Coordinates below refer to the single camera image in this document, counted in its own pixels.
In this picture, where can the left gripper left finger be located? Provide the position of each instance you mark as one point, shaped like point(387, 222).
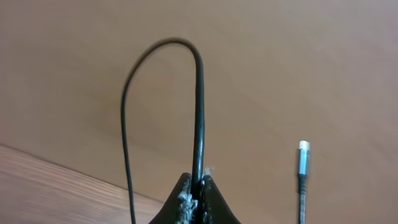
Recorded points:
point(170, 211)

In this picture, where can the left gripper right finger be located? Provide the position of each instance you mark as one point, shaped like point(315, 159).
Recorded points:
point(214, 208)

